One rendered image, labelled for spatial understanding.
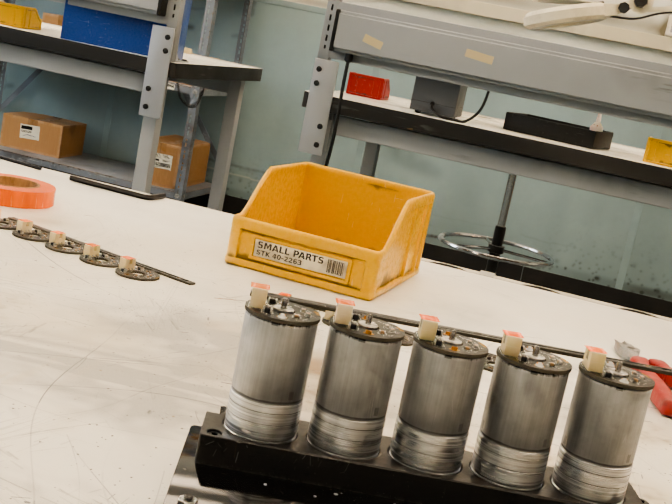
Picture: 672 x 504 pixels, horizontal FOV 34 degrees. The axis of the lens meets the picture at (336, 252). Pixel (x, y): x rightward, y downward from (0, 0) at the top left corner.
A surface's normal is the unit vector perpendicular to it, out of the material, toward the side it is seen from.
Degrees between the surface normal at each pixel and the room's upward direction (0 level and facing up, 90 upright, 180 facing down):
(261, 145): 90
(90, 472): 0
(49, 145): 89
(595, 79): 90
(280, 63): 90
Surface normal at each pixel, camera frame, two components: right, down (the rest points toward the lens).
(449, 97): -0.24, 0.14
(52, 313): 0.19, -0.96
